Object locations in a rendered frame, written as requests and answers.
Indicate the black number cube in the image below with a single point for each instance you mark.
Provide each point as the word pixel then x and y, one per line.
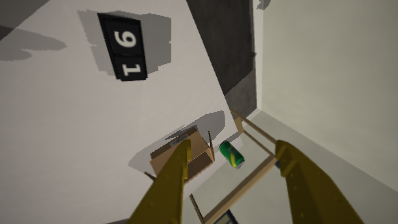
pixel 130 67
pixel 124 37

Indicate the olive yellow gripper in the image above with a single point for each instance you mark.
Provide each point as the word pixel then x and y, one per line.
pixel 313 196

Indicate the green drink can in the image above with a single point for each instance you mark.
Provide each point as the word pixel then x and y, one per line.
pixel 231 154

